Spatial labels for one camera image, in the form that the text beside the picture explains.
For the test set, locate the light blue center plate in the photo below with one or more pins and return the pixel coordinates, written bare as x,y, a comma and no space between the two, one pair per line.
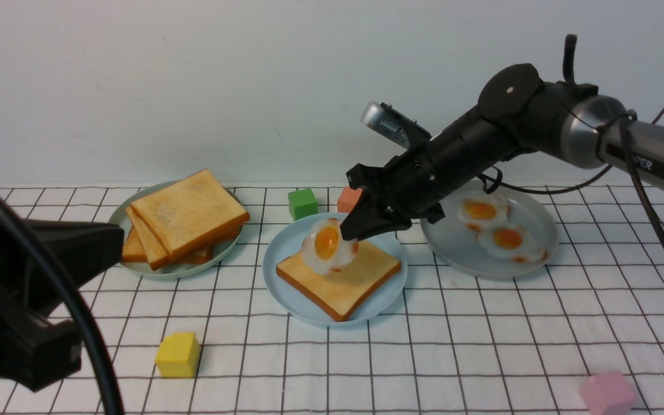
289,241

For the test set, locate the pink cube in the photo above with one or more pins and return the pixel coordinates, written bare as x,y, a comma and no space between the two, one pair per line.
608,393

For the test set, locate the grey egg plate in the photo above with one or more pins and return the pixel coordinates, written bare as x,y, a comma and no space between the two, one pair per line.
457,244

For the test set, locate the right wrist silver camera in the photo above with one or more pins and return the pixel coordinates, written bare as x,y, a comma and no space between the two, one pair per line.
383,119

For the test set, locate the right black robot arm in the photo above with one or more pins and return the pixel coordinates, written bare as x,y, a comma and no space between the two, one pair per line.
516,113

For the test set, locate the yellow cube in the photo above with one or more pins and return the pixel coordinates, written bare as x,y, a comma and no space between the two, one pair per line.
178,356

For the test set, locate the toast slice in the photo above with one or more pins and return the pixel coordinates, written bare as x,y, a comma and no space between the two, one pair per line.
341,293
193,213
157,257
133,252

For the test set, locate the orange cube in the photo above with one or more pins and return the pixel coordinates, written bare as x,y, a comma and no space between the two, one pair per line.
348,199

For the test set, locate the fried egg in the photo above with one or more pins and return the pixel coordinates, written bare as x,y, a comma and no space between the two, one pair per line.
484,213
513,243
325,251

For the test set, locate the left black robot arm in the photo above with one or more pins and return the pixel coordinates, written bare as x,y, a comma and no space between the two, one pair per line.
33,351

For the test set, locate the green cube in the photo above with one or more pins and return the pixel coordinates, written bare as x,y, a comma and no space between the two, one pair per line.
302,203

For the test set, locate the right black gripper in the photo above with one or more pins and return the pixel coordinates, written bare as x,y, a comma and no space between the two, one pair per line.
411,185

